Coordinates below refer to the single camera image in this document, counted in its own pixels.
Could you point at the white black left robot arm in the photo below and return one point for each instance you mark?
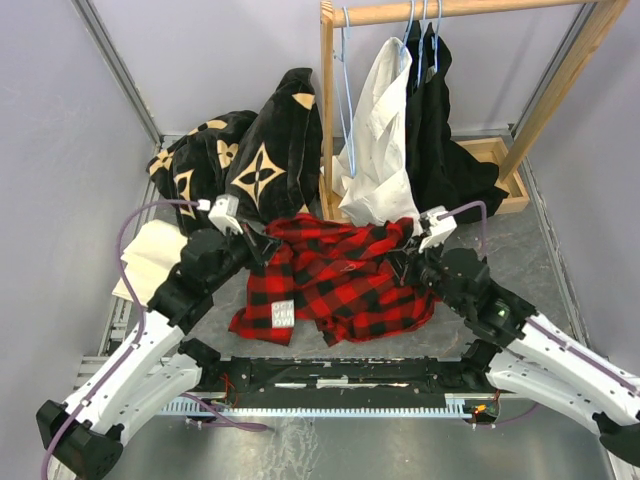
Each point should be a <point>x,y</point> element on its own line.
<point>87,432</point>

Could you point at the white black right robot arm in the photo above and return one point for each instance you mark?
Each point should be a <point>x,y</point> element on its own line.
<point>522,351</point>

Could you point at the black hanging garment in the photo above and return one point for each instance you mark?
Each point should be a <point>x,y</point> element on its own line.
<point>441,172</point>

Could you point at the black beige patterned blanket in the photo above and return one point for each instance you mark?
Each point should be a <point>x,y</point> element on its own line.
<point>269,160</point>

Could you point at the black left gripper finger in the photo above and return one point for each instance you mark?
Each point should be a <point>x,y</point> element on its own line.
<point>270,245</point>
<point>253,240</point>

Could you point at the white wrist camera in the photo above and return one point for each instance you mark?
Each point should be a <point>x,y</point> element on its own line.
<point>438,224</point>
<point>222,213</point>

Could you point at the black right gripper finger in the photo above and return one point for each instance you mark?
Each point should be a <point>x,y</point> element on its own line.
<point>402,254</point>
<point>403,272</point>

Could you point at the blue hanger with black garment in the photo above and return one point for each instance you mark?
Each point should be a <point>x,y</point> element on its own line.
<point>435,40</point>

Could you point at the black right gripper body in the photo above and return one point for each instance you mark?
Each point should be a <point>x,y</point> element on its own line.
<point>429,268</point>

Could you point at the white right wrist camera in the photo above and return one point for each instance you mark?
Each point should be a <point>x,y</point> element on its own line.
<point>438,224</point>

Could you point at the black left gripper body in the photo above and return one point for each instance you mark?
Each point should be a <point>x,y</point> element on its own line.
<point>236,254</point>

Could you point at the folded white cloth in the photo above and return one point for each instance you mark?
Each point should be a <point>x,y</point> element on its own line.
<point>150,256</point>

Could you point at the white hanging shirt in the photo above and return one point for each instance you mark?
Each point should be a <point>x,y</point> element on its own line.
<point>370,173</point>

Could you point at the wooden clothes rack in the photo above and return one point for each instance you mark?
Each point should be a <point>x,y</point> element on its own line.
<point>601,17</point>

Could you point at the light blue hanger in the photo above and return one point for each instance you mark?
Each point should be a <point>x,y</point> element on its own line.
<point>347,119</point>

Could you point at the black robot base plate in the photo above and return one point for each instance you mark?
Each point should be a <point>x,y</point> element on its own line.
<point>240,376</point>

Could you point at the red black plaid shirt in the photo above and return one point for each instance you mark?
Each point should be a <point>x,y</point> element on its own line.
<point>336,275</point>

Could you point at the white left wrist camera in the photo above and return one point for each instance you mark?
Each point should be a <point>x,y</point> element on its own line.
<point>222,213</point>

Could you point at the white slotted cable duct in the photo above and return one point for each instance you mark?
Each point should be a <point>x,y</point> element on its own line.
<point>332,402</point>

